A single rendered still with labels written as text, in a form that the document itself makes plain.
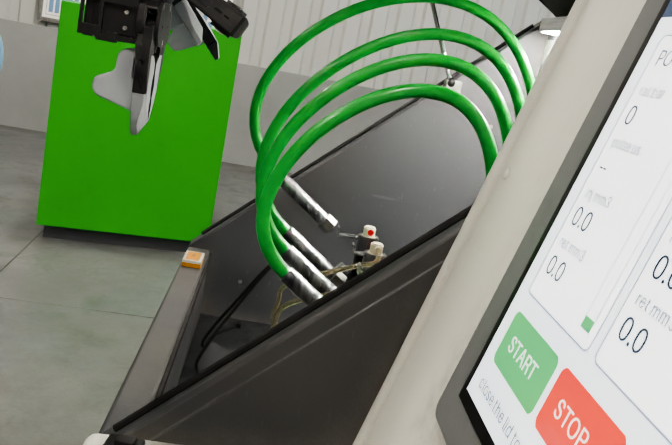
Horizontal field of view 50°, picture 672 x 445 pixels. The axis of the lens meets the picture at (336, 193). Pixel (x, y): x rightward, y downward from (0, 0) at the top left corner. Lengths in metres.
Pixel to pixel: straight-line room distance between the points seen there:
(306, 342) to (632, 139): 0.34
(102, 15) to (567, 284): 0.56
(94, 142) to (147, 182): 0.36
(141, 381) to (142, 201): 3.46
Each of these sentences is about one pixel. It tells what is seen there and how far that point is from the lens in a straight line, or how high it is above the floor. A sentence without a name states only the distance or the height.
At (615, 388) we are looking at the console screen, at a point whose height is 1.22.
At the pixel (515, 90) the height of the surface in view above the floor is 1.32.
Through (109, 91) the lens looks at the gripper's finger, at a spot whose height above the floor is 1.24.
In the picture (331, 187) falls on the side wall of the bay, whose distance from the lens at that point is 1.27.
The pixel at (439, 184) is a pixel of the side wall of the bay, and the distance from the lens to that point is 1.29.
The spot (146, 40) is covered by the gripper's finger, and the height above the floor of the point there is 1.30.
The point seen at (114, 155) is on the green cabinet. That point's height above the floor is 0.53.
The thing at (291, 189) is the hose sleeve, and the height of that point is 1.14.
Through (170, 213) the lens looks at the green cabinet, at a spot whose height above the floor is 0.23.
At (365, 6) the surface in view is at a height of 1.39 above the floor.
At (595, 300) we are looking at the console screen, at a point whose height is 1.24.
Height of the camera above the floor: 1.33
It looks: 11 degrees down
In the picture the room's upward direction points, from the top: 11 degrees clockwise
